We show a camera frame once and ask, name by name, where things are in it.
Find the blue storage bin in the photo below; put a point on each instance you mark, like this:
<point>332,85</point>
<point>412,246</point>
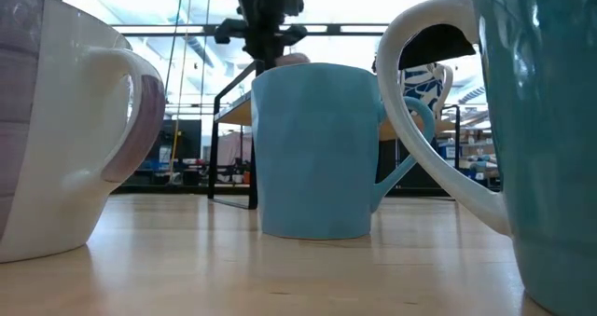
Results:
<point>447,151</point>

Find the white hanging cloth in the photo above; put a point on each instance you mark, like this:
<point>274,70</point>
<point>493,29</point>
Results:
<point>233,148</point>

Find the lilac and white mug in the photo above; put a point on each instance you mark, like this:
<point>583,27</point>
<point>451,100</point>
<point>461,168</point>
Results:
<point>60,143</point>

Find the black curtain partition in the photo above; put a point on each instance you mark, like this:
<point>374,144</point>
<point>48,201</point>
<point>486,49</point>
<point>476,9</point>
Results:
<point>410,167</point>

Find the black overhead frame beam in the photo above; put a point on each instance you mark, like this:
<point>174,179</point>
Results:
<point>333,29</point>

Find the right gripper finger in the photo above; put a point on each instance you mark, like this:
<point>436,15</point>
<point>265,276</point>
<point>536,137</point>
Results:
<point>438,48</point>

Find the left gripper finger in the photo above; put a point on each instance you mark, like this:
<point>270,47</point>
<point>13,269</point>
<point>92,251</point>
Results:
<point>268,57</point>

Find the black-framed wooden shelf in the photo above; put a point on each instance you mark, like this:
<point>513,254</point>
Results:
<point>235,113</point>

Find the blue and white floral mug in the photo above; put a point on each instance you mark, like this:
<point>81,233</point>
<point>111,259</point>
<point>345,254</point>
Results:
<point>424,90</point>

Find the light blue faceted mug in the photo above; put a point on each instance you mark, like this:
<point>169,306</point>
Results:
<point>317,157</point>

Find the black monitor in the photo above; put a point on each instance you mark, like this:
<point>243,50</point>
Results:
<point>186,139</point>

